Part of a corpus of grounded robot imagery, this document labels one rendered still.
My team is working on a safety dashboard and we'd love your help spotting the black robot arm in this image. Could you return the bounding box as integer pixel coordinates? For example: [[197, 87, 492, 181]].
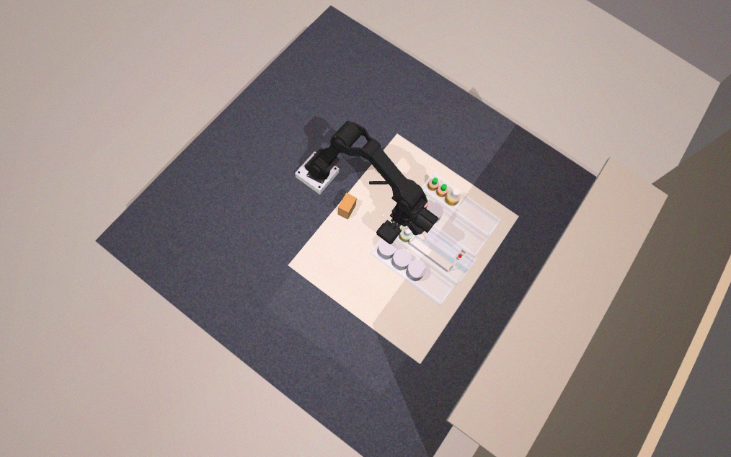
[[304, 120, 438, 235]]

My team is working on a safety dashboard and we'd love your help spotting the grey cylinder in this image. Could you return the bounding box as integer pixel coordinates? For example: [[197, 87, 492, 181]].
[[391, 249, 411, 270], [426, 203, 443, 223], [406, 260, 426, 281], [377, 239, 396, 259]]

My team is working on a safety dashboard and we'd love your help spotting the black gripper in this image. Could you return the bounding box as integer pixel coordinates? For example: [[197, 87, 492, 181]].
[[376, 206, 409, 244]]

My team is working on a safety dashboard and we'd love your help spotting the orange block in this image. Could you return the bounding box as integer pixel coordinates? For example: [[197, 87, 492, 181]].
[[338, 193, 357, 220]]

